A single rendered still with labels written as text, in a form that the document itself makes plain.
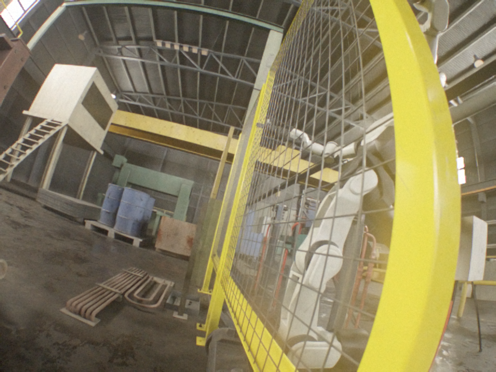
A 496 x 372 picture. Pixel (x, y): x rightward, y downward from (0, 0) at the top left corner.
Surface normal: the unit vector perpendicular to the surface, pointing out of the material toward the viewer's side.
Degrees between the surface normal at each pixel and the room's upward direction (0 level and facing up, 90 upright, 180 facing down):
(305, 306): 114
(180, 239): 90
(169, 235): 90
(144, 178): 90
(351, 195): 90
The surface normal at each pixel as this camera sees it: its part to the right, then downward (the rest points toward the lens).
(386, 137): -0.43, -0.54
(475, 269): 0.20, -0.18
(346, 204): -0.05, 0.19
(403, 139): -0.95, -0.26
